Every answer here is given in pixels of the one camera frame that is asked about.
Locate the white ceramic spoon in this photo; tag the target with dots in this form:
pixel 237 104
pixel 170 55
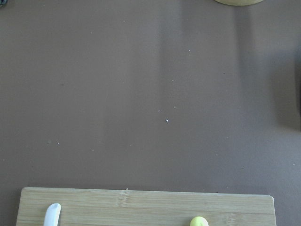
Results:
pixel 52 215

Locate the wooden cutting board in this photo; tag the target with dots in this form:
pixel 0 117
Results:
pixel 99 207

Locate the yellow plastic knife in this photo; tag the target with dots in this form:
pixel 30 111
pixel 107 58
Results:
pixel 199 221

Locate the wooden mug tree stand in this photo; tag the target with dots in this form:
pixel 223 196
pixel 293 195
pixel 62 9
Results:
pixel 238 2

